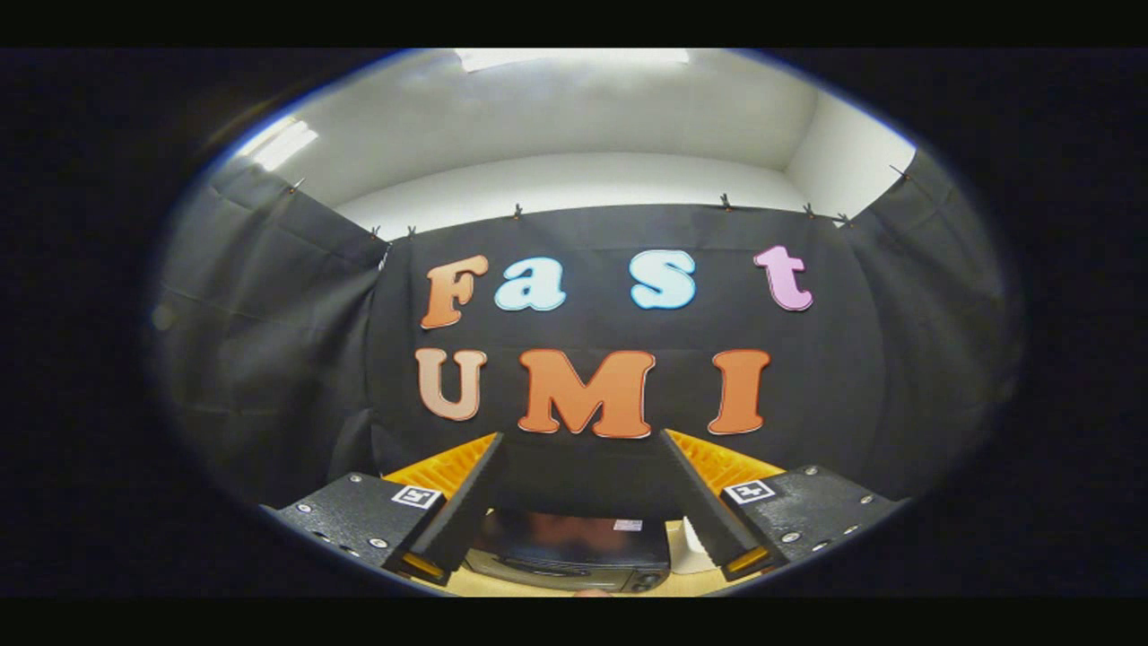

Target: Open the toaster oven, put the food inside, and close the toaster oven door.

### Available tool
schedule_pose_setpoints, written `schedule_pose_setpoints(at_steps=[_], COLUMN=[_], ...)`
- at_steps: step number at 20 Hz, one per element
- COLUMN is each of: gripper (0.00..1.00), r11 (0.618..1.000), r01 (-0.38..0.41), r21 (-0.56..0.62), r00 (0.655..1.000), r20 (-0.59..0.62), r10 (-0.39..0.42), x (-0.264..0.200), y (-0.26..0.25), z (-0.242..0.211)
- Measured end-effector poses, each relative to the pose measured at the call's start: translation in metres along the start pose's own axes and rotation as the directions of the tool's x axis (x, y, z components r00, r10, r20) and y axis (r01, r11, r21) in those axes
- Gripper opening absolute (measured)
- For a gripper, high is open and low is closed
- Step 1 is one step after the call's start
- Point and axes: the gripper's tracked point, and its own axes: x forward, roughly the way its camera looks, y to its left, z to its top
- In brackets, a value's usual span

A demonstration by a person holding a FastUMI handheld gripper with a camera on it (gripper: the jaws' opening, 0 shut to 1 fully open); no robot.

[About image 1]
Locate black toaster oven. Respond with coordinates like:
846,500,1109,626
462,510,672,595

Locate white toaster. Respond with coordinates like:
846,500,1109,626
673,516,718,575

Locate wide ceiling light panel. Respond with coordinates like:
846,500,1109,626
453,48,691,73

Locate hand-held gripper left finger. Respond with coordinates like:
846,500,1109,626
258,432,506,588

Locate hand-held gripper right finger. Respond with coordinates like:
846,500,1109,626
659,428,905,584

